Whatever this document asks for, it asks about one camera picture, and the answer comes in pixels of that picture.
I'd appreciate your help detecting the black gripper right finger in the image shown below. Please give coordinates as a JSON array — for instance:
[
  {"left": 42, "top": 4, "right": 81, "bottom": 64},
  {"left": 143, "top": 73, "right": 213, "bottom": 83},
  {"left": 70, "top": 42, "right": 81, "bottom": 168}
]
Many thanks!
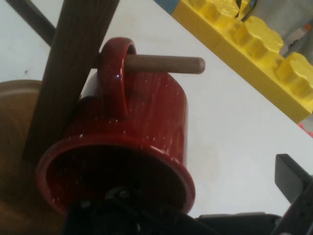
[{"left": 274, "top": 153, "right": 313, "bottom": 235}]

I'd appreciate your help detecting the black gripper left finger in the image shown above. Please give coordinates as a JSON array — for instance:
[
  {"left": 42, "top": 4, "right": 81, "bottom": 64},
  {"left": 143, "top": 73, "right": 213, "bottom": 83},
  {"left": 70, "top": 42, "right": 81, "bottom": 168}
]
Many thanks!
[{"left": 63, "top": 187, "right": 203, "bottom": 235}]

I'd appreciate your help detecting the red enamel mug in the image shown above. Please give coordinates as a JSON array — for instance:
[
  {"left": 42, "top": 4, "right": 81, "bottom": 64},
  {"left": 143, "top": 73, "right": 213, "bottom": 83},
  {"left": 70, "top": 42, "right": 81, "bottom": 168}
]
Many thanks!
[{"left": 36, "top": 36, "right": 196, "bottom": 217}]

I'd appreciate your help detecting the big yellow toy brick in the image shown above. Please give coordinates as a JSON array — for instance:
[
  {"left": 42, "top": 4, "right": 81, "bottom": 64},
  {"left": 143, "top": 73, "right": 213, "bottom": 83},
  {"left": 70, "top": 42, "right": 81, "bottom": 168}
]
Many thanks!
[{"left": 170, "top": 0, "right": 313, "bottom": 123}]

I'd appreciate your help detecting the brown wooden mug tree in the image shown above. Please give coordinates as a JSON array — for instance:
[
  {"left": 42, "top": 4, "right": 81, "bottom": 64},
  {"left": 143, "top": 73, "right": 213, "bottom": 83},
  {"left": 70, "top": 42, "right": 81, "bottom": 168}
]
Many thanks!
[{"left": 0, "top": 0, "right": 206, "bottom": 235}]

